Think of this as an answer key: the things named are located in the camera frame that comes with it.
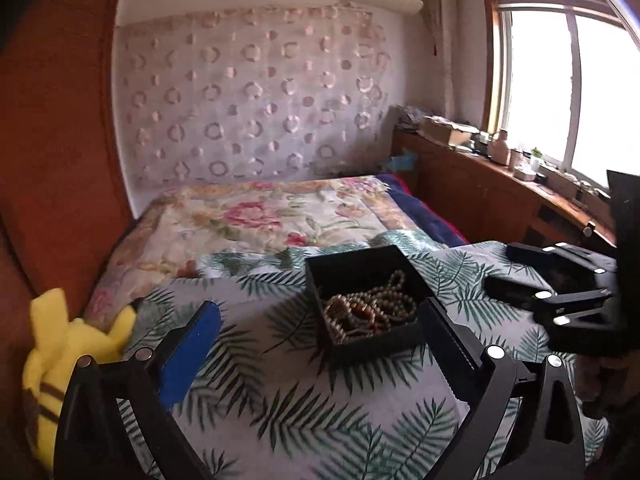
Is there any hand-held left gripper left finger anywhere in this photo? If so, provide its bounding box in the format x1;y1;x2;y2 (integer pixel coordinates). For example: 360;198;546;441
52;300;222;480

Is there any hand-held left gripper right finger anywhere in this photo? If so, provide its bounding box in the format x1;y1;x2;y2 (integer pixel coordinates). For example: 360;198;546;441
417;297;588;480

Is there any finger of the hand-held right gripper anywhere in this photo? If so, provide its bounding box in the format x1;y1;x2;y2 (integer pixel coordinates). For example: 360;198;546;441
506;242;619;276
484;274;616;312

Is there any pearl bead necklace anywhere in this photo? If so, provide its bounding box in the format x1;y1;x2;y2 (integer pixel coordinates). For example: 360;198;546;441
322;270;419;346

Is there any black box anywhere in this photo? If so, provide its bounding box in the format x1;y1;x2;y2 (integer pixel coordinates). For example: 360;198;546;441
304;245;437;372

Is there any red bead bracelet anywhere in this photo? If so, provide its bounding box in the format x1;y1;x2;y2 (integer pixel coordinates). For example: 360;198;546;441
347;302;383;337

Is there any person's right hand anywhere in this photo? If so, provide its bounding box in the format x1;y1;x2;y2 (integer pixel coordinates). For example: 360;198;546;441
577;353;618;407

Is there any wooden bedside cabinet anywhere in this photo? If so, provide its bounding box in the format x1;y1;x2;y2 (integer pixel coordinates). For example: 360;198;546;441
391;129;622;252

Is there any pink bottle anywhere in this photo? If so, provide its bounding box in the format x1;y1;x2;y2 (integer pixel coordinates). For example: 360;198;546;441
487;129;512;164

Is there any yellow plush toy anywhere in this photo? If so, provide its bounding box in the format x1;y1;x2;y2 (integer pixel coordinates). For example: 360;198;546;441
22;287;139;472

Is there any dark blue blanket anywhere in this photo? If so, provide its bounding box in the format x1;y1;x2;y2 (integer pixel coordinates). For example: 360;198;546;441
375;174;472;251

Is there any leaf print blanket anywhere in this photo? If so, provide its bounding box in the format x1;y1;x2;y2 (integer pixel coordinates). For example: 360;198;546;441
117;230;612;480

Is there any floral quilt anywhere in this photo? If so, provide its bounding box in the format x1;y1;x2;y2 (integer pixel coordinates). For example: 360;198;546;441
82;175;402;322

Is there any open cardboard box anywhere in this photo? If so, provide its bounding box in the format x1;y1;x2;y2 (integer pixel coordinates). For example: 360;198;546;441
419;115;482;149

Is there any teal cloth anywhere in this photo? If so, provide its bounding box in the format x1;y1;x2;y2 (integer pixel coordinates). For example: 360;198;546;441
381;154;419;172

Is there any window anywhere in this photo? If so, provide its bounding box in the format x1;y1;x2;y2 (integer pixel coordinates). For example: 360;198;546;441
481;0;640;192

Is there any pile of clutter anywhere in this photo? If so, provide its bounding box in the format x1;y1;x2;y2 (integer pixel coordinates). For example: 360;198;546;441
396;104;427;134

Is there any white curtain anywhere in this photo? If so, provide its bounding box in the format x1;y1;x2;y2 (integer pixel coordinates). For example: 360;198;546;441
425;0;459;122

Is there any wooden wardrobe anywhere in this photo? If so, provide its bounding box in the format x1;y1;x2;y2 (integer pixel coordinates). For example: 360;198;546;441
0;0;134;311

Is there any circle patterned wall cloth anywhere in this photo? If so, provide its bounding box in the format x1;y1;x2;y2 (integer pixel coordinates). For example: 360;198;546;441
115;4;402;192

